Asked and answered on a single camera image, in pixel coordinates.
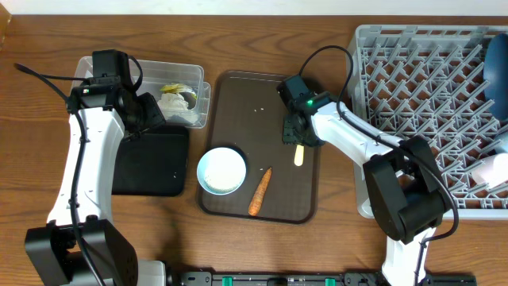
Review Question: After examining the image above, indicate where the dark blue plate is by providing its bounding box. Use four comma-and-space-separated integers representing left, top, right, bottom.
483, 33, 507, 122

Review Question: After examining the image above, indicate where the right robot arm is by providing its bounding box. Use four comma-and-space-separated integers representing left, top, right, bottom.
279, 91, 452, 285

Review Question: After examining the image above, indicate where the light blue rice bowl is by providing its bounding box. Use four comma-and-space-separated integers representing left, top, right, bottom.
197, 147, 247, 195

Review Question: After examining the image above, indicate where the dark brown serving tray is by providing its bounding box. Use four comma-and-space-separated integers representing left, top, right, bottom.
197, 71, 319, 225

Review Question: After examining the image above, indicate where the light blue plastic cup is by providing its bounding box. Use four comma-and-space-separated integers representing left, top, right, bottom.
495, 131, 508, 153

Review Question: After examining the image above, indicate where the pink plastic cup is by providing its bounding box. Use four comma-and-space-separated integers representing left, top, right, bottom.
471, 153, 507, 189

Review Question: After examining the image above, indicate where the paper wrapper waste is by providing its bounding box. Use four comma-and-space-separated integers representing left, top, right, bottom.
157, 83, 198, 125

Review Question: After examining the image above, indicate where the pale yellow plastic spoon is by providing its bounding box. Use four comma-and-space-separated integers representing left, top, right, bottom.
294, 145, 305, 167

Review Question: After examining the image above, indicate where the grey plastic dishwasher rack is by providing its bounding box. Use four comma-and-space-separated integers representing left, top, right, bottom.
348, 25, 507, 220

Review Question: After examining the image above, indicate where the clear plastic waste bin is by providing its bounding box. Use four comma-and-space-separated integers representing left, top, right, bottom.
70, 55, 210, 130

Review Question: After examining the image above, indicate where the orange carrot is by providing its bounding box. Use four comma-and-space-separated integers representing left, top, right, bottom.
248, 167, 272, 216

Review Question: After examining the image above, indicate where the black plastic waste bin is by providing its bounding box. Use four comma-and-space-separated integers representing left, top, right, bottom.
112, 126, 189, 197

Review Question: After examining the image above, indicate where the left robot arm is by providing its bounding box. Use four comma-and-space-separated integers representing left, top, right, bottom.
25, 87, 167, 285

